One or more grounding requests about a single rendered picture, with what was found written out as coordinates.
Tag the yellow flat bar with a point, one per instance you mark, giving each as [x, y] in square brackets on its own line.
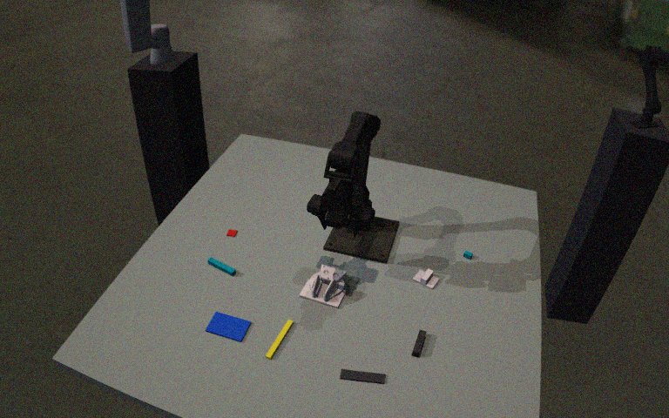
[279, 339]

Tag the blue flat rectangular plate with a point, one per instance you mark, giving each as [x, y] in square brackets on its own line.
[228, 326]

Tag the teal rectangular bar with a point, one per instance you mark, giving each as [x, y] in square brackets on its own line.
[221, 266]

